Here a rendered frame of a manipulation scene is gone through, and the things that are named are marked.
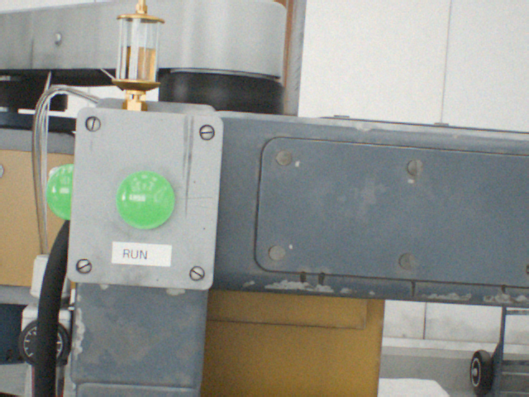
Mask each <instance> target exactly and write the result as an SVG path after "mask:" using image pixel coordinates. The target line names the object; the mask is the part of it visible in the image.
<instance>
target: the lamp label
mask: <svg viewBox="0 0 529 397"><path fill-rule="evenodd" d="M171 249H172V245H151V244H139V243H125V242H113V243H112V263H121V264H134V265H159V266H170V262H171Z"/></svg>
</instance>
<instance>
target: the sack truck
mask: <svg viewBox="0 0 529 397"><path fill-rule="evenodd" d="M507 315H526V316H529V310H517V309H507V308H506V307H502V317H501V327H500V337H499V342H498V344H497V346H496V348H495V350H494V352H493V355H492V357H490V355H489V353H488V352H487V351H485V350H484V349H479V350H477V351H475V352H474V354H473V356H472V359H471V363H470V369H469V378H470V384H471V387H472V390H473V392H474V393H475V394H476V395H478V396H483V395H486V394H487V393H488V392H489V390H491V391H492V393H493V395H494V397H529V393H527V392H511V391H500V388H501V379H502V375H503V376H517V377H529V374H522V373H508V372H502V368H503V366H529V360H503V349H504V338H505V328H506V317H507Z"/></svg>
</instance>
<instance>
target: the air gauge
mask: <svg viewBox="0 0 529 397"><path fill-rule="evenodd" d="M36 322H37V319H35V320H33V321H31V322H30V323H28V324H27V325H26V326H25V328H24V329H23V330H22V332H21V334H20V336H19V338H18V350H19V352H20V354H21V357H22V358H23V359H24V361H26V362H27V363H28V364H29V365H31V366H34V367H35V347H36ZM68 347H69V335H68V333H67V331H66V329H65V328H64V326H63V325H62V324H61V323H58V333H57V347H56V356H57V363H59V362H60V361H61V360H62V359H63V357H64V355H65V353H66V352H67V350H68Z"/></svg>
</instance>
